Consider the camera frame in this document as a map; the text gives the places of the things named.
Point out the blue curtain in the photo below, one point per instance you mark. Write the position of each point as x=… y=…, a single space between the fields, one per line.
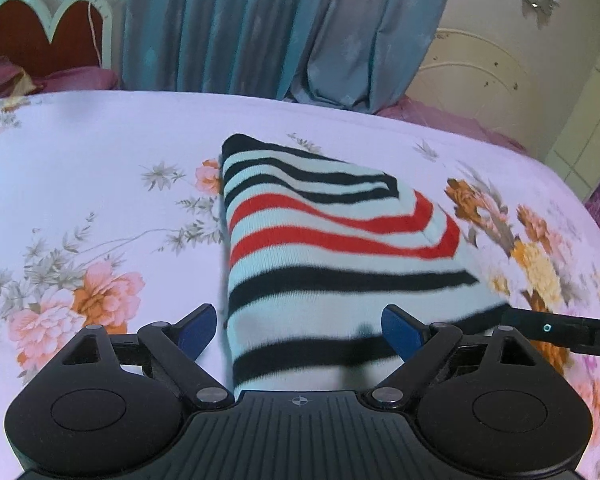
x=280 y=25

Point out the floral bed sheet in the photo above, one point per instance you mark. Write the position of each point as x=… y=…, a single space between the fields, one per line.
x=105 y=170

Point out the pink floral pillow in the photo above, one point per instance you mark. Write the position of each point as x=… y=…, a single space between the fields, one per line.
x=0 y=77

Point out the red cream-edged headboard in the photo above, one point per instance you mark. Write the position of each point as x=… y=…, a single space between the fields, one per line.
x=27 y=35

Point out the pink cloth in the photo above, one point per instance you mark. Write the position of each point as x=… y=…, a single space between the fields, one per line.
x=445 y=120

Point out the plain pink pillow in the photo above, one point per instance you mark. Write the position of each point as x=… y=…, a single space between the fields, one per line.
x=75 y=80

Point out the striped knit sweater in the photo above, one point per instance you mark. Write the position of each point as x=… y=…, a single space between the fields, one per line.
x=330 y=270

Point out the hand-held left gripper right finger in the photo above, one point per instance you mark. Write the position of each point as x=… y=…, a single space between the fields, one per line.
x=400 y=331

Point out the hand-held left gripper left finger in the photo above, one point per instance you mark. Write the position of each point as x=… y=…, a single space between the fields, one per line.
x=200 y=327

